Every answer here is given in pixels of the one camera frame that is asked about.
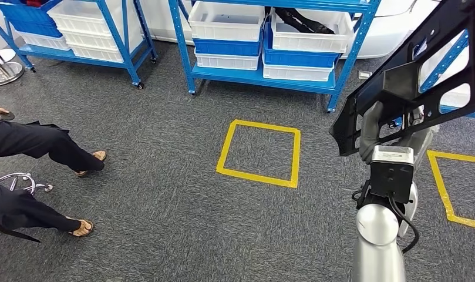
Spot black plastic panel part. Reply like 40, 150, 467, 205
329, 0, 475, 157

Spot chrome stanchion base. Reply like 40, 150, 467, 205
0, 42, 25, 86

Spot person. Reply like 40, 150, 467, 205
0, 106, 107, 244

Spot chrome chair base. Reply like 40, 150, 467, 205
0, 172, 54, 233

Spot white plastic bin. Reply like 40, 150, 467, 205
270, 8, 354, 54
68, 41, 144, 64
46, 0, 144, 36
17, 31, 72, 52
60, 28, 144, 52
194, 51, 260, 71
187, 1, 266, 42
262, 52, 336, 82

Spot blue rack on casters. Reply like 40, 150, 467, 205
0, 0, 159, 90

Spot white car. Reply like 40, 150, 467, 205
140, 0, 442, 60

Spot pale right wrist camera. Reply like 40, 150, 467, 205
371, 145, 415, 166

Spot black right camera bracket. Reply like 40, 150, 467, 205
368, 161, 415, 206

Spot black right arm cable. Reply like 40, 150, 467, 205
388, 192, 421, 254

